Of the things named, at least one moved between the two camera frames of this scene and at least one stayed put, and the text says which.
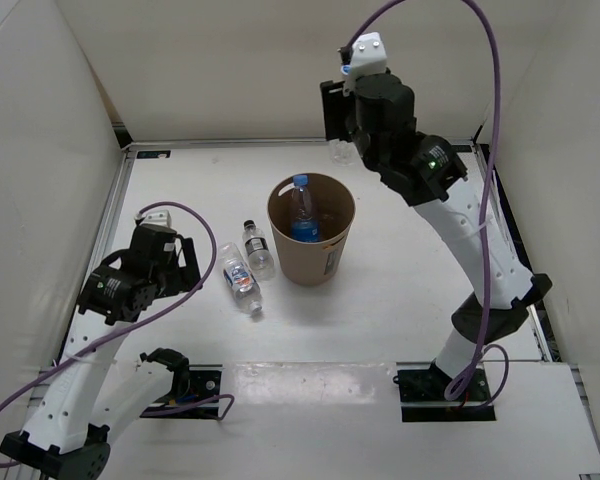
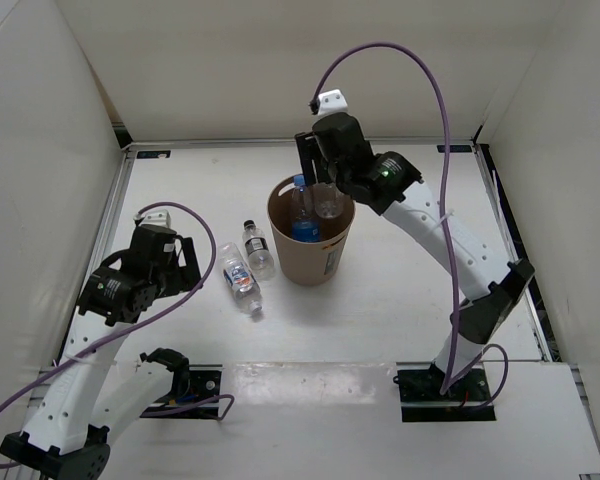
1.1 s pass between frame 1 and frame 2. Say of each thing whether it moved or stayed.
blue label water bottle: stayed
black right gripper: moved
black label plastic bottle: stayed
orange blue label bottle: stayed
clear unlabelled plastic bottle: moved
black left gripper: stayed
